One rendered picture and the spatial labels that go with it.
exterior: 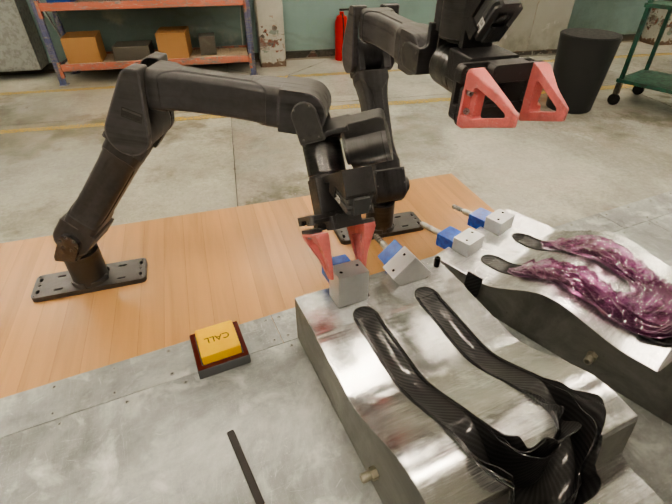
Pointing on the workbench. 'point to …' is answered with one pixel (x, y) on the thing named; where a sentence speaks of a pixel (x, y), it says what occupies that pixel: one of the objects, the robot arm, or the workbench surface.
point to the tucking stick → (245, 468)
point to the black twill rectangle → (473, 283)
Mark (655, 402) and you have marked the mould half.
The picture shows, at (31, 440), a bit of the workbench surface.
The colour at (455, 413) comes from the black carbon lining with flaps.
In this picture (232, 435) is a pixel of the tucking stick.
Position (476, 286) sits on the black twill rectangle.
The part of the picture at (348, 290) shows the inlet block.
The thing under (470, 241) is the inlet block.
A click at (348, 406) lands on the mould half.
